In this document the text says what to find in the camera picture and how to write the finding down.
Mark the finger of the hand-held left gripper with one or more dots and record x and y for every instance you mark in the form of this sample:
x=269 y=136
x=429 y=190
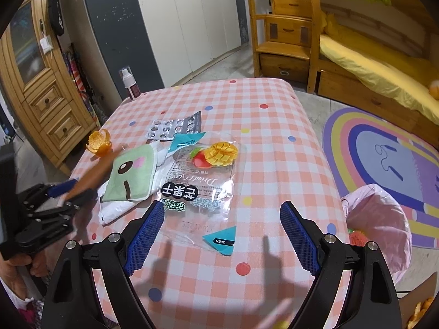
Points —
x=80 y=198
x=63 y=187

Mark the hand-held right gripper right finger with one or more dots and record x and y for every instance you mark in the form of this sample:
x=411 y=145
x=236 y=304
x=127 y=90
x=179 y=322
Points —
x=300 y=236

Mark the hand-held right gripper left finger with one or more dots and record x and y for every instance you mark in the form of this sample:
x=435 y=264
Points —
x=145 y=236

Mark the brown paper wrapper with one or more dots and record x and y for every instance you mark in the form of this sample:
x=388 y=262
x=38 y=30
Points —
x=96 y=178

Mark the pink bag trash bin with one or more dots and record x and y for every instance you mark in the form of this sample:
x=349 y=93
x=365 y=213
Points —
x=384 y=212

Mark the person's left hand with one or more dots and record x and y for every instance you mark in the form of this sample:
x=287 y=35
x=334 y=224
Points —
x=31 y=264

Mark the orange peel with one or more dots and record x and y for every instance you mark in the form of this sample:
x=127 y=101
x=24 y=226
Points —
x=99 y=143

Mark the green face pouch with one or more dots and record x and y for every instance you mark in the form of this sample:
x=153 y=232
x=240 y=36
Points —
x=133 y=174

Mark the clear dried mango packet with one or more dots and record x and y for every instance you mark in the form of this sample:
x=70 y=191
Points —
x=205 y=192

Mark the pink checked tablecloth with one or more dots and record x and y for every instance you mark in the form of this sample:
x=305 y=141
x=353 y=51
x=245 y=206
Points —
x=274 y=137

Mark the wooden cabinet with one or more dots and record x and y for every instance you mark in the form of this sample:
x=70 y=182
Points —
x=44 y=85

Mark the colourful rolled items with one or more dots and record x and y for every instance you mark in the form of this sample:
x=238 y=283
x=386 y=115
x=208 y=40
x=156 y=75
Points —
x=80 y=82

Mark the silver blister pack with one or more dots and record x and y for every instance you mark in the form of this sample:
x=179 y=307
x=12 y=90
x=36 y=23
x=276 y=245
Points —
x=171 y=126

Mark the rainbow rug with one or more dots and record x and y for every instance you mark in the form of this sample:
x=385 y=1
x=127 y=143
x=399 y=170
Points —
x=377 y=150

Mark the spray bottle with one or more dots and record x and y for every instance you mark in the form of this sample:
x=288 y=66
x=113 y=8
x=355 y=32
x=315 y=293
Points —
x=129 y=84

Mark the cardboard box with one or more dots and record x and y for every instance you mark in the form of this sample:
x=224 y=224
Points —
x=415 y=298

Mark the orange peels in box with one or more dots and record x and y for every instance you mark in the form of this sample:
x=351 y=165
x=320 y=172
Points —
x=422 y=315

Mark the wooden bunk bed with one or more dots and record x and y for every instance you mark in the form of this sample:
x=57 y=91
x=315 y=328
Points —
x=377 y=89

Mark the black hanging bag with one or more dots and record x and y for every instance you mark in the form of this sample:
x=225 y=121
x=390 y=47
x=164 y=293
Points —
x=56 y=10

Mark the yellow bed sheet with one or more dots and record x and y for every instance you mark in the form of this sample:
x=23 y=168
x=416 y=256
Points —
x=377 y=65

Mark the wooden stair drawers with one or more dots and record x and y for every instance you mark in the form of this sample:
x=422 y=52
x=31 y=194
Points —
x=284 y=31

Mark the white grey wardrobe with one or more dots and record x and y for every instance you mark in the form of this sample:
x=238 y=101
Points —
x=192 y=24

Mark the yellow blanket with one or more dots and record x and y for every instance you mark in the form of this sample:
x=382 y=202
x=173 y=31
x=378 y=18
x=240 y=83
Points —
x=331 y=24

